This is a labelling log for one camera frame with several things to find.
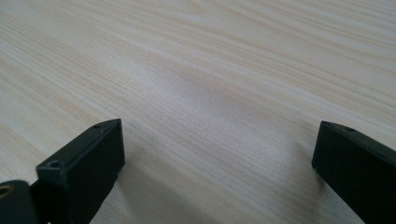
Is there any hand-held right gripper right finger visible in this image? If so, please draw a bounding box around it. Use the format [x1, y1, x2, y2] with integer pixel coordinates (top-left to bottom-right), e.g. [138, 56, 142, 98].
[312, 120, 396, 224]

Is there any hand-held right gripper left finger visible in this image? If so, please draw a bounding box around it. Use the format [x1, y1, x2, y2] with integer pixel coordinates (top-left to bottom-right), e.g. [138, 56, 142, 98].
[31, 118, 126, 224]

